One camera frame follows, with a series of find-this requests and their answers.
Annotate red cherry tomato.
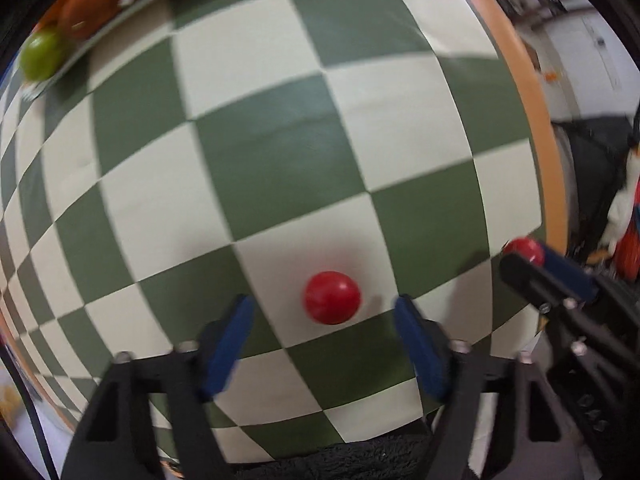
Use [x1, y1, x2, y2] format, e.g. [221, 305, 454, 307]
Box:
[502, 237, 544, 266]
[303, 271, 361, 325]

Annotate green apple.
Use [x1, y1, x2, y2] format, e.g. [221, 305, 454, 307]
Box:
[20, 28, 72, 82]

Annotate dark red brown fruit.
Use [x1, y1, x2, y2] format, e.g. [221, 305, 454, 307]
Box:
[58, 0, 119, 40]

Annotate person in dark fleece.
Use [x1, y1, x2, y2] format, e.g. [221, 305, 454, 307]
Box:
[231, 434, 433, 480]

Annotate green white checkered tablecloth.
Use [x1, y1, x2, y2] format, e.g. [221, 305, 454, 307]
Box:
[1, 0, 566, 463]

